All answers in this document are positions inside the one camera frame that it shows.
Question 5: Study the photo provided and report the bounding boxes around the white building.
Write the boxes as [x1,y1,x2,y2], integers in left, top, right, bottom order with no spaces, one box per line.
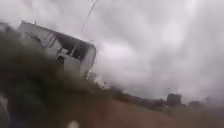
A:
[17,20,98,80]

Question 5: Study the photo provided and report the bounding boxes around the dark building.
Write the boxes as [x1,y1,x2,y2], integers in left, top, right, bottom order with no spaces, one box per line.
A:
[166,93,183,107]

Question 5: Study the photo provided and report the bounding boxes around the green bushes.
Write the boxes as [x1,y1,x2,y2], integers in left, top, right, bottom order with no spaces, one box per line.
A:
[0,30,111,128]

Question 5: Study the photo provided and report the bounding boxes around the overhead wires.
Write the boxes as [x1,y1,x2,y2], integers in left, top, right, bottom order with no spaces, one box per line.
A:
[79,0,99,34]

